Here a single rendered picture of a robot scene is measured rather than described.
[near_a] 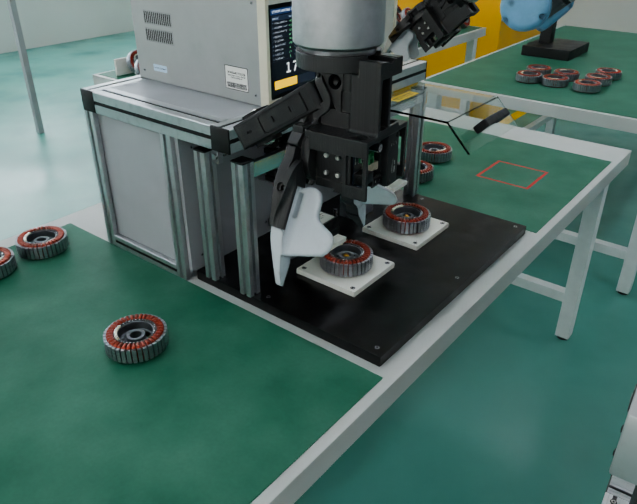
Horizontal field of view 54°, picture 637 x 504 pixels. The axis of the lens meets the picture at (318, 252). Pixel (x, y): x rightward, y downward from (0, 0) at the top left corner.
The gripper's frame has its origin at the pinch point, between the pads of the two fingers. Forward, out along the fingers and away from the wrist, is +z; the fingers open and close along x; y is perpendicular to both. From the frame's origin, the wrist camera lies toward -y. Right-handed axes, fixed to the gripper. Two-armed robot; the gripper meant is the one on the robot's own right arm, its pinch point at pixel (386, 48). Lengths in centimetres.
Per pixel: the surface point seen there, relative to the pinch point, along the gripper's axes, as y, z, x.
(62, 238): -8, 66, -51
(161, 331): 24, 33, -60
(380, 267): 37.4, 20.5, -16.7
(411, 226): 33.9, 20.4, -0.4
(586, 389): 114, 54, 71
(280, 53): -6.5, 3.6, -25.0
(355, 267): 34.4, 19.7, -23.6
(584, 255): 77, 39, 93
